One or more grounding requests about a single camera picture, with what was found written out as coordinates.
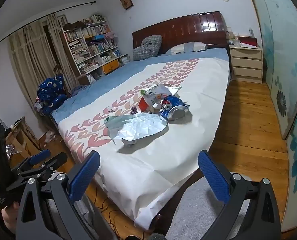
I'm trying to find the black curtain rod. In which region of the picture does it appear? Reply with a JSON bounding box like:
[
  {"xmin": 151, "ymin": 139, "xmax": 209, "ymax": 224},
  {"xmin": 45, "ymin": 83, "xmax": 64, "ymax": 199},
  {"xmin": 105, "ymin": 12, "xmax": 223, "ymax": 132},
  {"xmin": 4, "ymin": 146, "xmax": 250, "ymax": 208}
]
[{"xmin": 0, "ymin": 1, "xmax": 97, "ymax": 52}]

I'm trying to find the grey and white pillow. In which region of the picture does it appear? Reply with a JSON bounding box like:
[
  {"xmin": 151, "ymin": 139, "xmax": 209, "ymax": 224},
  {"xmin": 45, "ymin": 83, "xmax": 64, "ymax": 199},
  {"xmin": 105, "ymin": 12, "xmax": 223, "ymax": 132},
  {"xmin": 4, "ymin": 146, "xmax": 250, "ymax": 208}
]
[{"xmin": 166, "ymin": 42, "xmax": 207, "ymax": 55}]

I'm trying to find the black cable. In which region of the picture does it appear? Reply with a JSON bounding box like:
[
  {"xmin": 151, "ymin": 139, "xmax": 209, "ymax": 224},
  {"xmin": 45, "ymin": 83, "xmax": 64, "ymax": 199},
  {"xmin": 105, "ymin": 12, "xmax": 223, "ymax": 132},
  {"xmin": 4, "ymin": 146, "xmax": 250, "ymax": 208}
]
[{"xmin": 88, "ymin": 187, "xmax": 122, "ymax": 240}]

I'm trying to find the beige curtain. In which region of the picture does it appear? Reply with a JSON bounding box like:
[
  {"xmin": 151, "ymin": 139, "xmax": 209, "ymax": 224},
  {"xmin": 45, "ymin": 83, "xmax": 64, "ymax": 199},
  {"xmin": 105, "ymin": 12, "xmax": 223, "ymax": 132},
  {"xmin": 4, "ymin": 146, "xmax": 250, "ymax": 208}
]
[
  {"xmin": 47, "ymin": 14, "xmax": 77, "ymax": 98},
  {"xmin": 8, "ymin": 20, "xmax": 57, "ymax": 110}
]

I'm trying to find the red box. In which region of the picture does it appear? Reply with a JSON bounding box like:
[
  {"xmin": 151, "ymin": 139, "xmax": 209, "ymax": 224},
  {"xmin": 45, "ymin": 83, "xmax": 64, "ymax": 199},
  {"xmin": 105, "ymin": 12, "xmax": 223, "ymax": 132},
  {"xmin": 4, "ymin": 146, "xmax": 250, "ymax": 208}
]
[{"xmin": 239, "ymin": 36, "xmax": 257, "ymax": 47}]

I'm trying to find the torn red and white carton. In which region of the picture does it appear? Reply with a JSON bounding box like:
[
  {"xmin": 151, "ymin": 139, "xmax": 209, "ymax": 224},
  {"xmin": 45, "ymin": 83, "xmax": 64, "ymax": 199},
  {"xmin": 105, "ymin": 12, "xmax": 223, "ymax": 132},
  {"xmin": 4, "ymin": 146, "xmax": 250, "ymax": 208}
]
[{"xmin": 138, "ymin": 97, "xmax": 153, "ymax": 112}]

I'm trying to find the cream nightstand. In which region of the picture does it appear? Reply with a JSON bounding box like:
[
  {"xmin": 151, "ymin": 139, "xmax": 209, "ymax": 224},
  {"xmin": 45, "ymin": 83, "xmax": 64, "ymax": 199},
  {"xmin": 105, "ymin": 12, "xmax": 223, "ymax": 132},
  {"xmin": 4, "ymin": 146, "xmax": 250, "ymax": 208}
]
[{"xmin": 229, "ymin": 45, "xmax": 263, "ymax": 84}]

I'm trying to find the white snack bag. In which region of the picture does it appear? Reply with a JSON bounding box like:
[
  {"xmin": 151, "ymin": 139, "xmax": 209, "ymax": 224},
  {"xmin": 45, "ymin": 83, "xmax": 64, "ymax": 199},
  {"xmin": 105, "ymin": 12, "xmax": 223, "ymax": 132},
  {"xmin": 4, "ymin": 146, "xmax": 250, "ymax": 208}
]
[{"xmin": 141, "ymin": 84, "xmax": 183, "ymax": 107}]

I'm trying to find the blue star-print blanket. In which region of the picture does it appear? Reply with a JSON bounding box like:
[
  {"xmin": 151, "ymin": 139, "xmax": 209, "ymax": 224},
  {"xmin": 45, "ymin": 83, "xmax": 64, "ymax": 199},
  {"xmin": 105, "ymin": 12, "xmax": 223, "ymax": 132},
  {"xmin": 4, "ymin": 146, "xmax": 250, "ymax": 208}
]
[{"xmin": 35, "ymin": 74, "xmax": 68, "ymax": 117}]

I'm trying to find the crumpled silver foil sheet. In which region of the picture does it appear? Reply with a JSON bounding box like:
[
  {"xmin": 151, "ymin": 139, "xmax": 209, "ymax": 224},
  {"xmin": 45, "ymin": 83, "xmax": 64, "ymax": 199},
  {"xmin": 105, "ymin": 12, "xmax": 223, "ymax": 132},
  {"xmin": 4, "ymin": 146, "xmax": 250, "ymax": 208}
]
[{"xmin": 104, "ymin": 112, "xmax": 169, "ymax": 147}]

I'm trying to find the crushed blue soda can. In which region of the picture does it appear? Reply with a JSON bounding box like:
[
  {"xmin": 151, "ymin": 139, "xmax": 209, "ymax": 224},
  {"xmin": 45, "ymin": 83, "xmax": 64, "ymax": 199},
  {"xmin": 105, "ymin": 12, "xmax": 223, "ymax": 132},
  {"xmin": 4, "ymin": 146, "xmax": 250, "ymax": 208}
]
[{"xmin": 159, "ymin": 95, "xmax": 190, "ymax": 121}]

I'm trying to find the brown wall picture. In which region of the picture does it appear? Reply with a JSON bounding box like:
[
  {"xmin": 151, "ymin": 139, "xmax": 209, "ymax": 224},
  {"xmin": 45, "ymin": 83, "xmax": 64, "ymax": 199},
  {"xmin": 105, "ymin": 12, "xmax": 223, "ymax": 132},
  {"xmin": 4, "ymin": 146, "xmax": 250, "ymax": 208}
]
[{"xmin": 119, "ymin": 0, "xmax": 134, "ymax": 10}]

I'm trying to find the dark wooden bed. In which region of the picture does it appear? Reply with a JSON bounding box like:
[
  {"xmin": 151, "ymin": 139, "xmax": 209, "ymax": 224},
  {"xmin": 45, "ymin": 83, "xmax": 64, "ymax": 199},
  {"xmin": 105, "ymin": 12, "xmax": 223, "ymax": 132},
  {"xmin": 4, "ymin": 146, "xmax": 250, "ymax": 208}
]
[{"xmin": 33, "ymin": 11, "xmax": 233, "ymax": 233}]

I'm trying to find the checked grey pillow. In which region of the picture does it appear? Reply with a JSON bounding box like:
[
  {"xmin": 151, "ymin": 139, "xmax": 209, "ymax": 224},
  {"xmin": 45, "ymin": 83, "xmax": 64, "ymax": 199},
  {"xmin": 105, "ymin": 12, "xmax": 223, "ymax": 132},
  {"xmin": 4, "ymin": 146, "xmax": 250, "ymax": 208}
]
[{"xmin": 133, "ymin": 35, "xmax": 163, "ymax": 62}]

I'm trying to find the white leaf-print cloth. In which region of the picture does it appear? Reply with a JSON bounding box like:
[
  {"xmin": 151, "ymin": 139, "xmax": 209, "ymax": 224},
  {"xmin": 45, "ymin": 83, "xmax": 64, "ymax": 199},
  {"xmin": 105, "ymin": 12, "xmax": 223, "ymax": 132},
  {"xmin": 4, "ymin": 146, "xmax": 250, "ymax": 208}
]
[{"xmin": 58, "ymin": 57, "xmax": 230, "ymax": 230}]

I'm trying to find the white bookshelf with books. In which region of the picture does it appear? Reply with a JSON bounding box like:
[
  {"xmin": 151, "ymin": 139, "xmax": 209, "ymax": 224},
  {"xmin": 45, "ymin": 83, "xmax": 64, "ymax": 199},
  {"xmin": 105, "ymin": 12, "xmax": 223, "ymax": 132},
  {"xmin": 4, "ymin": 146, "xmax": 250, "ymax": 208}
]
[{"xmin": 60, "ymin": 14, "xmax": 129, "ymax": 85}]

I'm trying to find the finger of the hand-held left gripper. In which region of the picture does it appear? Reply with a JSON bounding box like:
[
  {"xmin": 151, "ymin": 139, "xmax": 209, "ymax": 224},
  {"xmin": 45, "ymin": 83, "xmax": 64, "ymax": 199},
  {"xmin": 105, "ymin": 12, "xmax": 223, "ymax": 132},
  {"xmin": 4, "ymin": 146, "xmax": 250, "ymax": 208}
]
[
  {"xmin": 12, "ymin": 149, "xmax": 51, "ymax": 178},
  {"xmin": 18, "ymin": 152, "xmax": 68, "ymax": 183}
]

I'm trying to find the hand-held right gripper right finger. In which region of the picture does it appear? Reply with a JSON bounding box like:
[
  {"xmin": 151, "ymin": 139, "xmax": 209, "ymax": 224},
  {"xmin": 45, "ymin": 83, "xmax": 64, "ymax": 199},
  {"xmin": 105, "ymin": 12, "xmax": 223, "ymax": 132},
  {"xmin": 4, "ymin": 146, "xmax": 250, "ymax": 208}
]
[{"xmin": 164, "ymin": 150, "xmax": 281, "ymax": 240}]

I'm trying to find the crumpled paper scrap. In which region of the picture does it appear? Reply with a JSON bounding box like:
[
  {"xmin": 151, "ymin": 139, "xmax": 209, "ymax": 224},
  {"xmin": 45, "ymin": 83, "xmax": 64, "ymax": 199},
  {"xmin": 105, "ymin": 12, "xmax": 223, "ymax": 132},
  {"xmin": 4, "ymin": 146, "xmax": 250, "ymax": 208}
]
[{"xmin": 44, "ymin": 131, "xmax": 56, "ymax": 143}]

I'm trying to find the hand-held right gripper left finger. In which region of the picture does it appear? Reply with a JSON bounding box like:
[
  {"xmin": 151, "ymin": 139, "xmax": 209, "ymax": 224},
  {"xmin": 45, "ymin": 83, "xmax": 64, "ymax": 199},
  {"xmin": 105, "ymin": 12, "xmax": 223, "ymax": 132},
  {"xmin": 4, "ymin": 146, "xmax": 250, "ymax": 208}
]
[{"xmin": 15, "ymin": 151, "xmax": 119, "ymax": 240}]

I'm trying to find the person's left hand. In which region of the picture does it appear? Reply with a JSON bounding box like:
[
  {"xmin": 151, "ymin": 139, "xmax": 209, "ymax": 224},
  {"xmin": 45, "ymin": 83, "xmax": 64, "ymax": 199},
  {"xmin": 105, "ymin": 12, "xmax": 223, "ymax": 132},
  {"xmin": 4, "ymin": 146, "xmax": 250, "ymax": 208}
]
[{"xmin": 0, "ymin": 201, "xmax": 20, "ymax": 234}]

